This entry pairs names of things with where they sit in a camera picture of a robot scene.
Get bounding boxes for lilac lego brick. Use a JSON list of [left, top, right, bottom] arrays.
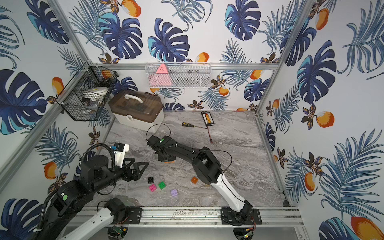
[[171, 189, 178, 198]]

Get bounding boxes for brown orange square lego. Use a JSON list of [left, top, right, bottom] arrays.
[[191, 177, 199, 185]]

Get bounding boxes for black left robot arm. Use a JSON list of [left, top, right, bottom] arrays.
[[30, 144, 149, 240]]

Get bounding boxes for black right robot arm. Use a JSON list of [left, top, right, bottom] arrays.
[[147, 136, 255, 226]]

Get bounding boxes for pink lego brick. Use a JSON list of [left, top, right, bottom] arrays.
[[149, 184, 157, 193]]

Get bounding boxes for green lego with number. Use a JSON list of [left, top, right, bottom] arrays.
[[158, 182, 166, 190]]

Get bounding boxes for black yellow screwdriver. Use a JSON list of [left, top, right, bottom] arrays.
[[182, 122, 207, 129]]

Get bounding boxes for white box brown lid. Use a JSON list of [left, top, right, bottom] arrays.
[[109, 90, 164, 133]]

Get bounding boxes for black board yellow connectors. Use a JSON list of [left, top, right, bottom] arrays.
[[201, 111, 215, 127]]

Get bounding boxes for pink triangle card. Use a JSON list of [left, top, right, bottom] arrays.
[[149, 64, 172, 88]]

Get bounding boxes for white object in basket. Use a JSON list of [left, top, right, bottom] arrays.
[[82, 87, 108, 101]]

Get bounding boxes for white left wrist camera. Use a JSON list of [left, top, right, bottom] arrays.
[[111, 143, 130, 168]]

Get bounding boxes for black wire basket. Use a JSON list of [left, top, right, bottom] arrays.
[[56, 62, 119, 122]]

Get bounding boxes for clear wall shelf tray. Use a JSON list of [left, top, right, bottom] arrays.
[[145, 62, 212, 89]]

